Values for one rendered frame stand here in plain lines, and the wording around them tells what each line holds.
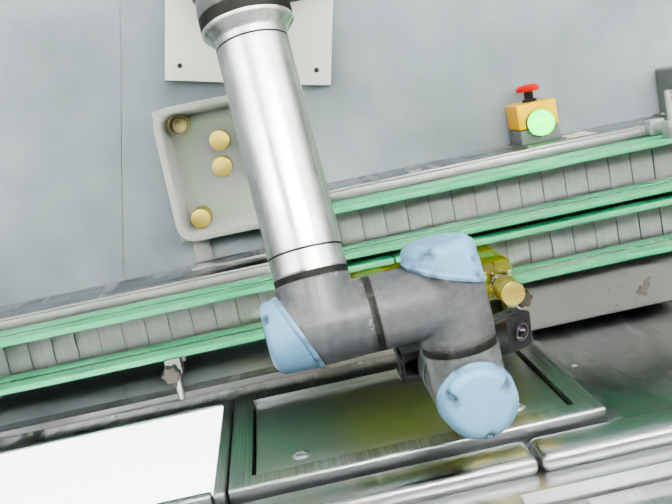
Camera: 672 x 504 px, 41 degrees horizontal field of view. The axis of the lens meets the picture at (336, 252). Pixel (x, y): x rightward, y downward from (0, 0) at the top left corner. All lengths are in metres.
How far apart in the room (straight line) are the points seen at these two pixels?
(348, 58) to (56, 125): 0.51
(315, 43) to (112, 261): 0.52
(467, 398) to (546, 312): 0.72
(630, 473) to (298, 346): 0.42
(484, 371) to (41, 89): 1.01
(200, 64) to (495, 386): 0.88
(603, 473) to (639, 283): 0.61
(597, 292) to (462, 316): 0.75
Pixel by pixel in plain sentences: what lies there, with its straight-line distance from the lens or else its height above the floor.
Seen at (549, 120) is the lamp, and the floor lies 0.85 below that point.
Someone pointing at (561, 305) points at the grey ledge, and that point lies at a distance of 1.58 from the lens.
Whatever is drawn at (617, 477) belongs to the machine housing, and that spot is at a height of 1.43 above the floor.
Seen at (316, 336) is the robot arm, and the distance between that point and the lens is 0.85.
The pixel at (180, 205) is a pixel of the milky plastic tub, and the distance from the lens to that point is 1.53.
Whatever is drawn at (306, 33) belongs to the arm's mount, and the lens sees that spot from 1.57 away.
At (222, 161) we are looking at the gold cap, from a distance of 1.53.
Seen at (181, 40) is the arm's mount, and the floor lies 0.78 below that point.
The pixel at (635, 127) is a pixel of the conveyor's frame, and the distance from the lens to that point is 1.59.
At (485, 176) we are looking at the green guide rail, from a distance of 1.42.
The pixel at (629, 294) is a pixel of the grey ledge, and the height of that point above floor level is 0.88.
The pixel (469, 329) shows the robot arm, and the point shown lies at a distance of 0.87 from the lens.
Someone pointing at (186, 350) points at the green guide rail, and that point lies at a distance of 1.43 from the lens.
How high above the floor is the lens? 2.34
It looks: 79 degrees down
